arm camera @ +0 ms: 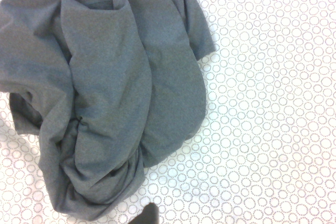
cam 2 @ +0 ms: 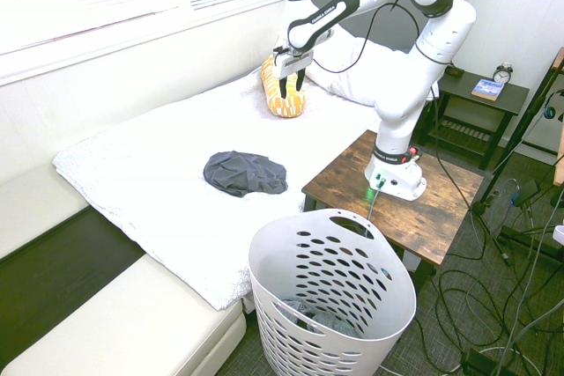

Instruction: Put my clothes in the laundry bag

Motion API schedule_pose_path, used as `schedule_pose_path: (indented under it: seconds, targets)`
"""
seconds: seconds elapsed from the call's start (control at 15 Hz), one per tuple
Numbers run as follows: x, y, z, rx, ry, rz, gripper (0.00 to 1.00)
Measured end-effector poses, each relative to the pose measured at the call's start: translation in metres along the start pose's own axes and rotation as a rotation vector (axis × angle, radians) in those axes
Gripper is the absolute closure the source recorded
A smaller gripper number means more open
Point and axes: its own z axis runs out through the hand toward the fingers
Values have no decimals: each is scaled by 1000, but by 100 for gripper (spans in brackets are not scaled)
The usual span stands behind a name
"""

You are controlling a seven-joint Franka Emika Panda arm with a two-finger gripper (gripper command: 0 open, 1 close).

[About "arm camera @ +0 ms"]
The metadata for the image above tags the white bed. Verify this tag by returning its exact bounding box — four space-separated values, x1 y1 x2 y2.
0 0 336 224

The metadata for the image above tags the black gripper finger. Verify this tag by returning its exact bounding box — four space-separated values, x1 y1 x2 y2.
132 202 160 224

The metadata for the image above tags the grey shirt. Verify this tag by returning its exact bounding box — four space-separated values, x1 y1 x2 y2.
0 0 216 221

